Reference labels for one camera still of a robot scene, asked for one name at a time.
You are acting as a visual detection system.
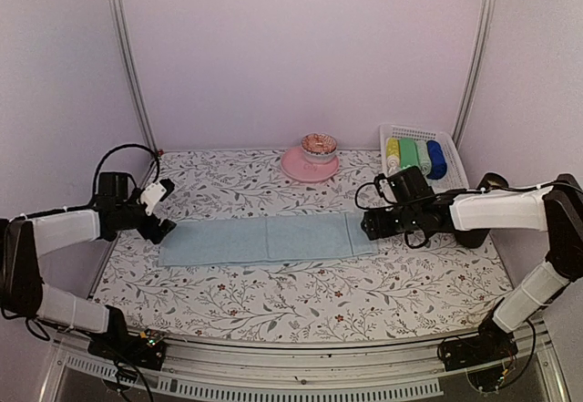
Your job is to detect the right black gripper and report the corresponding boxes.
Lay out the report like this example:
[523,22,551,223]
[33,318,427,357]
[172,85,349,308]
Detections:
[363,204,422,240]

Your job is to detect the light blue towel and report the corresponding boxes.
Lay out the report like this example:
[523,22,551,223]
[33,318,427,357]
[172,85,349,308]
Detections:
[159,213,378,267]

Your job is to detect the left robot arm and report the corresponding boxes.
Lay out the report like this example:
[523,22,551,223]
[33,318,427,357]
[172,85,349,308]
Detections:
[1,171,176,360]

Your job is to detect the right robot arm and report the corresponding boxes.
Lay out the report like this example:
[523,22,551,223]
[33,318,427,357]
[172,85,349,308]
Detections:
[361,167,582,362]

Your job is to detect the white plastic basket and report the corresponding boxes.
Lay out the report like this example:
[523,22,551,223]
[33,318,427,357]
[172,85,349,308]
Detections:
[379,124,469,191]

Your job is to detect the blue rolled towel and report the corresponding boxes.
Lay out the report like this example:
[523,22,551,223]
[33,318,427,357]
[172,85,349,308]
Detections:
[426,140,448,180]

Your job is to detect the pale green rolled towel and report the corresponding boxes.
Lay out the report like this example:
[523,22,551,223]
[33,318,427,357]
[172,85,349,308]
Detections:
[415,139,432,176]

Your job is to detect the yellow rolled towel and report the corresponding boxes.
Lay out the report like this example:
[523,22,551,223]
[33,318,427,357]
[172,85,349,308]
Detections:
[385,138,401,171]

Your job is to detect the dark brown cup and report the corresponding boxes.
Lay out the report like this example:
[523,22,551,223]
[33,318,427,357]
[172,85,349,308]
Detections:
[454,172,508,249]

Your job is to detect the floral tablecloth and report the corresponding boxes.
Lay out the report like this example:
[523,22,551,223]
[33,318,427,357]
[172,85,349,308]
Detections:
[94,150,512,344]

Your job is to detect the patterned bowl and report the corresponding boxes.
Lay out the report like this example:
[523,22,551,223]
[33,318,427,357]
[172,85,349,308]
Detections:
[301,133,338,164]

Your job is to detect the pink plate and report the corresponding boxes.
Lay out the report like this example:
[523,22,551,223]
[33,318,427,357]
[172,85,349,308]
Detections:
[281,147,340,183]

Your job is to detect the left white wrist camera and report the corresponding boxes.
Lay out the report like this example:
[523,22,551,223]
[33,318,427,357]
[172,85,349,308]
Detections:
[138,179,175,215]

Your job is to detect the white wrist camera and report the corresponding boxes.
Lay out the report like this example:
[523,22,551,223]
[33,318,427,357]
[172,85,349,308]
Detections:
[138,179,175,215]
[373,173,393,199]

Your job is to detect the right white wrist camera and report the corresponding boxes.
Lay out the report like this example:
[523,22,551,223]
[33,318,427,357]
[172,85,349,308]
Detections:
[373,173,393,199]

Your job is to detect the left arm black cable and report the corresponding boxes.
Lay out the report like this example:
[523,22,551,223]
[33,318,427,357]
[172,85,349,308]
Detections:
[93,143,161,193]

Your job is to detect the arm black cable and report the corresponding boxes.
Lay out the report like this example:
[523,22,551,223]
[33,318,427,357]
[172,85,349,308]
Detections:
[93,143,161,193]
[353,181,561,249]

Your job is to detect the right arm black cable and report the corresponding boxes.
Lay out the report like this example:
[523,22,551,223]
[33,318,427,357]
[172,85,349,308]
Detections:
[353,181,561,249]

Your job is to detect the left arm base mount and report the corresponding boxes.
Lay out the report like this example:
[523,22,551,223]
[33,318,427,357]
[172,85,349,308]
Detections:
[87,329,167,371]

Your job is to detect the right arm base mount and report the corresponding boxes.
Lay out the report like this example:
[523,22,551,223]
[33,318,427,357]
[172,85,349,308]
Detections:
[437,330,518,371]

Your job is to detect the aluminium front rail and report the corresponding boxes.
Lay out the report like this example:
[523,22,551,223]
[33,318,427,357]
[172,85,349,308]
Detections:
[39,318,574,401]

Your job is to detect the left aluminium post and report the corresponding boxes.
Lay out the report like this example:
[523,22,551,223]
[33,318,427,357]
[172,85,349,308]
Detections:
[108,0,158,150]

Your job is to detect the aluminium post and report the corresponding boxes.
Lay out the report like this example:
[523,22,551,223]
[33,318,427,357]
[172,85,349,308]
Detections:
[452,0,496,147]
[108,0,158,150]

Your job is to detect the right aluminium post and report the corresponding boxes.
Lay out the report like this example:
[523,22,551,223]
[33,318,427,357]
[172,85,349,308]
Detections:
[452,0,496,147]

